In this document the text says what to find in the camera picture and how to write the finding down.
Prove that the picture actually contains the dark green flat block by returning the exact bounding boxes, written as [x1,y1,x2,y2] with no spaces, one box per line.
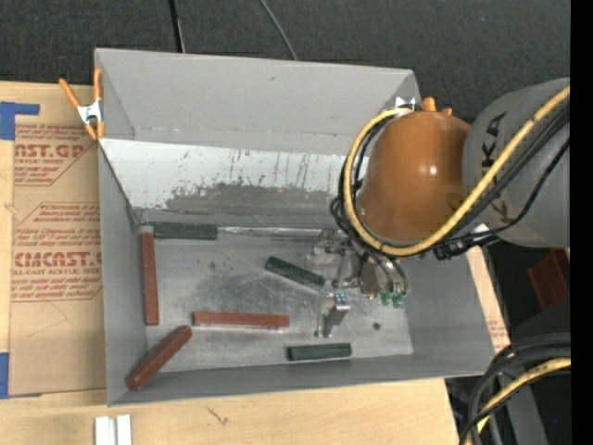
[152,222,220,241]
[286,342,353,362]
[264,255,327,288]

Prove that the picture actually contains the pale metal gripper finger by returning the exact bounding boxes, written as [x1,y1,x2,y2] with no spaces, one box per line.
[317,292,352,339]
[306,240,347,273]

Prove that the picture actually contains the grey metal bin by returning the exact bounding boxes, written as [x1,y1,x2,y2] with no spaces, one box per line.
[94,47,497,407]

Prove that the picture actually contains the red-brown flat block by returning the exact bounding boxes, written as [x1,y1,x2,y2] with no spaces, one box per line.
[140,232,160,327]
[192,311,291,330]
[124,324,194,392]

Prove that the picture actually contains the brown cardboard board, red print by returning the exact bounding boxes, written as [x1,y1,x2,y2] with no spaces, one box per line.
[0,80,512,401]

